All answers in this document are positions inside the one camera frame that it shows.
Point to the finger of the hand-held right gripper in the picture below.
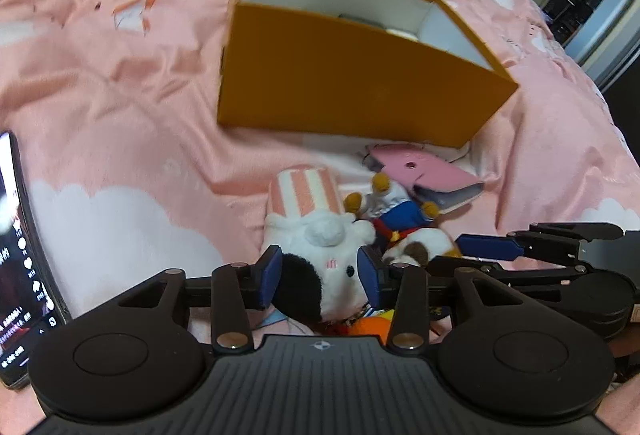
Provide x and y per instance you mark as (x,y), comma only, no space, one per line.
(525,272)
(485,247)

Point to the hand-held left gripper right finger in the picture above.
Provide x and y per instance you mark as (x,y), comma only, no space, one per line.
(370,280)

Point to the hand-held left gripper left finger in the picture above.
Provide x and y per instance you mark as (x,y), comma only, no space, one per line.
(270,275)

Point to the white bunny plush striped hat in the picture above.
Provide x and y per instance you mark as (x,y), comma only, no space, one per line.
(332,272)

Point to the crocheted orange fruit ornament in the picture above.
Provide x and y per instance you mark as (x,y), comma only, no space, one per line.
(370,326)

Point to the duck plush blue outfit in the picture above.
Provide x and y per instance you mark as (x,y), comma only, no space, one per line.
(395,215)

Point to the pink card wallet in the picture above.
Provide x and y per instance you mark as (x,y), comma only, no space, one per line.
(430,172)

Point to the orange cardboard box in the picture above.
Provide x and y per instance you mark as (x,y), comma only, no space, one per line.
(350,90)

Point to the black smartphone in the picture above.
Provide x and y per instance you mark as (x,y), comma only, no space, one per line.
(25,290)

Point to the grey sliding door frame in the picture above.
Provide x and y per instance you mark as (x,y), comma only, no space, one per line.
(610,30)

